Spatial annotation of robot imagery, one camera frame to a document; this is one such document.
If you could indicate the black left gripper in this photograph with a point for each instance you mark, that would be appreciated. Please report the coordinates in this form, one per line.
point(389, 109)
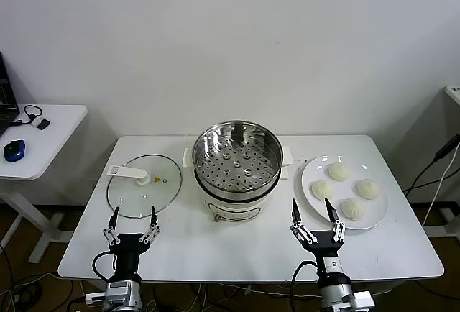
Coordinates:
point(127, 251)

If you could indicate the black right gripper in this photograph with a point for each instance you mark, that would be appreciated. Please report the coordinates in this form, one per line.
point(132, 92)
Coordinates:
point(325, 245)

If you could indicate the white steamed baozi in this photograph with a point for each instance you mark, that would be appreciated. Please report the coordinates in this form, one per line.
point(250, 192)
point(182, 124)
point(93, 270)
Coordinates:
point(338, 172)
point(322, 190)
point(368, 188)
point(353, 209)

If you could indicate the stainless steel steamer basket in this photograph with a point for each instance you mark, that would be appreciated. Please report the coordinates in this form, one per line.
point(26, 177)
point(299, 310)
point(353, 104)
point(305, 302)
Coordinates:
point(215, 136)

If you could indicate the white round plate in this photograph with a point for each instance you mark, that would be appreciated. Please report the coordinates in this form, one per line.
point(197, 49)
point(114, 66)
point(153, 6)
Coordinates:
point(320, 172)

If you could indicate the round glass pot lid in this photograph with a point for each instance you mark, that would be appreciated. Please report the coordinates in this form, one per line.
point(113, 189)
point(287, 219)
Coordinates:
point(133, 173)

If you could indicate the white electric cooking pot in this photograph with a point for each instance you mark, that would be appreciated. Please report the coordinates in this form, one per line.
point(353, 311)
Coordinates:
point(233, 207)

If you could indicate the white side table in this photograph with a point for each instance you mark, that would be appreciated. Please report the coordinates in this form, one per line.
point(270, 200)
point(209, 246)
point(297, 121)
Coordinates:
point(54, 139)

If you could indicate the small black device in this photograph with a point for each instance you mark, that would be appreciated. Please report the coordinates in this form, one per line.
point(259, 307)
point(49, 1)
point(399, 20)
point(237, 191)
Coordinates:
point(43, 125)

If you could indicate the blue computer mouse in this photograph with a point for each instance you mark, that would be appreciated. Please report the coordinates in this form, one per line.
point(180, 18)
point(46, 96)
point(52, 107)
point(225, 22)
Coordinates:
point(14, 150)

